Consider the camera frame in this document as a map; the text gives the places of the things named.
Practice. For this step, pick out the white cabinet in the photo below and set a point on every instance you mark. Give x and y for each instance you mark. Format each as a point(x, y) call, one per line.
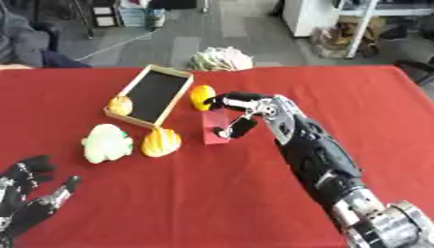
point(308, 16)

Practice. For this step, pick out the tan toy bread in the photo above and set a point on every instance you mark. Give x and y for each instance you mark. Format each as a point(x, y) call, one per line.
point(120, 105)

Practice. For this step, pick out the person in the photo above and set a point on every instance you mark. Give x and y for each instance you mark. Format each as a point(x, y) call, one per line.
point(28, 45)

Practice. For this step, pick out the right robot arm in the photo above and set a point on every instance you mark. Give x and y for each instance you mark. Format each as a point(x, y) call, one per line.
point(328, 168)

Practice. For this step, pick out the tan box with black inside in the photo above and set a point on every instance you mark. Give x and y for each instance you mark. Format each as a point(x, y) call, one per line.
point(151, 95)

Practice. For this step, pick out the white table leg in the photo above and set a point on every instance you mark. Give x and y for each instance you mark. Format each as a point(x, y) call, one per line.
point(360, 29)

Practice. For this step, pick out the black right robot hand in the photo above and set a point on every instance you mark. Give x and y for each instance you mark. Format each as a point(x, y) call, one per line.
point(244, 100)

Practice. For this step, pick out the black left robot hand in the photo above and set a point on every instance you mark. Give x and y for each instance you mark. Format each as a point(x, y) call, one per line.
point(28, 193)

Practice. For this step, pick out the brown bag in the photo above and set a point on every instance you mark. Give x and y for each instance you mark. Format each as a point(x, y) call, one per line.
point(339, 42)

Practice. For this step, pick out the black chair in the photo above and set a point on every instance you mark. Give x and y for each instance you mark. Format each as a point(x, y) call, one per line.
point(417, 69)

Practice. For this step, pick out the red block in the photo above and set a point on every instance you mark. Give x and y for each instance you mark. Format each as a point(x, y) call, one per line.
point(216, 127)

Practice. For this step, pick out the yellow toy pepper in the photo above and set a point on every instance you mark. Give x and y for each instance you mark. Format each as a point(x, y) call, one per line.
point(201, 97)

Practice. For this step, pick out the white crumpled bag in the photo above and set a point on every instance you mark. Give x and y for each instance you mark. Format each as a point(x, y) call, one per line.
point(220, 59)

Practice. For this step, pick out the orange striped toy pumpkin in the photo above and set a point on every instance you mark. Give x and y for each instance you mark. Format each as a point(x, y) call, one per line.
point(160, 142)

